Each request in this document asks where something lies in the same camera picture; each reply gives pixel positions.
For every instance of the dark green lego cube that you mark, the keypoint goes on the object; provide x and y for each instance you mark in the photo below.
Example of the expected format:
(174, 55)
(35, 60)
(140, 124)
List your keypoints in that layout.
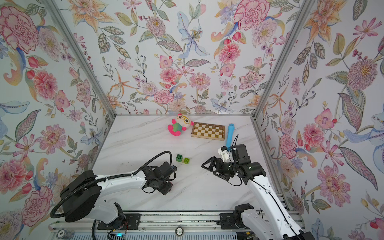
(179, 158)

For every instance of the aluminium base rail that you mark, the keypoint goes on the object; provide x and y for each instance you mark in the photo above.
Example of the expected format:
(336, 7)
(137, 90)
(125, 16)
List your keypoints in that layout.
(158, 225)

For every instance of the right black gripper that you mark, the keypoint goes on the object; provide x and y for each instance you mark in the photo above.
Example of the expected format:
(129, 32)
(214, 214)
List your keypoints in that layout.
(216, 161)

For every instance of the blue cylindrical stick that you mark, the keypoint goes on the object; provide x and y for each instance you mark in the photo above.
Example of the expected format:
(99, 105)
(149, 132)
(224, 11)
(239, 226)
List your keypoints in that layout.
(231, 129)

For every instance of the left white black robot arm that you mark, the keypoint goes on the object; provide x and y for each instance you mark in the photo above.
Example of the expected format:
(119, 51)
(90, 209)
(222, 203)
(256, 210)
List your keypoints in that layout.
(91, 196)

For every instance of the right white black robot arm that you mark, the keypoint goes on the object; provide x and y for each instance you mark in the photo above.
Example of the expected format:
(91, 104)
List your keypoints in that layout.
(279, 226)

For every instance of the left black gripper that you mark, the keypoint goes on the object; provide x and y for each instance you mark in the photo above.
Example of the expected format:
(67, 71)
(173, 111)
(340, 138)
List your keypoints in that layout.
(168, 190)

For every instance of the pink green plush toy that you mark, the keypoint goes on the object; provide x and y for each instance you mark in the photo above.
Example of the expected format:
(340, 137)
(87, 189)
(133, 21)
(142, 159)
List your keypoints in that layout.
(179, 124)

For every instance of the wooden chessboard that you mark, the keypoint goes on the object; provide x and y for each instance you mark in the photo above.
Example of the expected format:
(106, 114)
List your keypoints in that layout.
(208, 131)

